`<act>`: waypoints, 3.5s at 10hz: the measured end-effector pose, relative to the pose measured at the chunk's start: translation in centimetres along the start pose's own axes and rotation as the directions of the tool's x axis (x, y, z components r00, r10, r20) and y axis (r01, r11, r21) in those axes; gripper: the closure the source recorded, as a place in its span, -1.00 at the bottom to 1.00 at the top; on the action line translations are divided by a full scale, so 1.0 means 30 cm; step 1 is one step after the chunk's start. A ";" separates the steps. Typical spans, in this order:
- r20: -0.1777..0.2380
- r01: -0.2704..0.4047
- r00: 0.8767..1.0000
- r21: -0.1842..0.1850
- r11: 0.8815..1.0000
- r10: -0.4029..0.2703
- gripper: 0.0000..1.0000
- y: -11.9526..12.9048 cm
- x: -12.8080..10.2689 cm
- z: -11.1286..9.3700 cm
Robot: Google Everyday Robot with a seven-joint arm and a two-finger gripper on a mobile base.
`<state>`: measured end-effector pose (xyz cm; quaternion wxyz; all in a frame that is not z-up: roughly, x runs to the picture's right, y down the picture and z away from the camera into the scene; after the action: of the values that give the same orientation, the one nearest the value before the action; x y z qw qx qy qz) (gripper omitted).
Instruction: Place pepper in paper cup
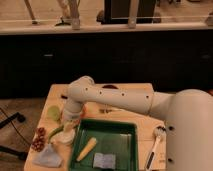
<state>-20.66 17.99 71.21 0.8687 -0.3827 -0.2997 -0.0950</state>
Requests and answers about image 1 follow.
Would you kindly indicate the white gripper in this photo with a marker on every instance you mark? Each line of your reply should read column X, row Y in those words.
column 69, row 125

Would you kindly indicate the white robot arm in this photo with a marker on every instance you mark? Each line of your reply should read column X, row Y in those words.
column 187, row 114

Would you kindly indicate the green pepper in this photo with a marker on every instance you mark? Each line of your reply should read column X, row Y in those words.
column 54, row 132

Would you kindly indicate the yellow corn cob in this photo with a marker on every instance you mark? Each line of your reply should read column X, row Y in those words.
column 88, row 147

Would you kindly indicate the red grape bunch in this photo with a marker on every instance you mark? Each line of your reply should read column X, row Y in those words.
column 39, row 141

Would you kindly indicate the light blue cloth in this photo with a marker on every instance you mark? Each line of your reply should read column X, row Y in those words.
column 48, row 157

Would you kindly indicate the grey sponge cloth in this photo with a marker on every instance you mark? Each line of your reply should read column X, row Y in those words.
column 104, row 161

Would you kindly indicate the green plastic tray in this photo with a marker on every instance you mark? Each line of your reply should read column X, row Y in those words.
column 113, row 137

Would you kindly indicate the dark red bowl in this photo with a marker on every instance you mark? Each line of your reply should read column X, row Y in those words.
column 109, row 86

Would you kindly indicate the black stand leg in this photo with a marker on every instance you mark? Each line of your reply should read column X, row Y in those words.
column 12, row 134

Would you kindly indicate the black cabinet base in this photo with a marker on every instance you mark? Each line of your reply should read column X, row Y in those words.
column 117, row 12

